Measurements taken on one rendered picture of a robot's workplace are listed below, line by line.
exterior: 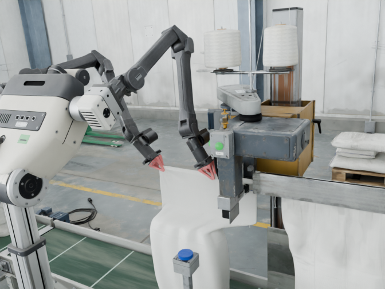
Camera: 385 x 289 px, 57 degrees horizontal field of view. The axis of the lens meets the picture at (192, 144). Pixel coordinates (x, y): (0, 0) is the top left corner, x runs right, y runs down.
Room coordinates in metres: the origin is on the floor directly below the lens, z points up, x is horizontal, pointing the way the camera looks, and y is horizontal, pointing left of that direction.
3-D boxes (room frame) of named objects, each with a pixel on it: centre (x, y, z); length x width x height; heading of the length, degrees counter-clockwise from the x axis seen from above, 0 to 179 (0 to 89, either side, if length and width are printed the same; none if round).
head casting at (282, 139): (1.30, -0.28, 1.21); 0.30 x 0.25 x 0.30; 60
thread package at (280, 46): (1.50, -0.39, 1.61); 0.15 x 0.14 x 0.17; 60
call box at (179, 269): (1.22, 0.06, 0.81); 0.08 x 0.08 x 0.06; 60
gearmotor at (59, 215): (2.58, 1.18, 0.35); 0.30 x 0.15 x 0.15; 60
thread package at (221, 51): (1.63, -0.16, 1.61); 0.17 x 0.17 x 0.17
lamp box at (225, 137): (1.24, -0.11, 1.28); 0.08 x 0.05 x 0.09; 60
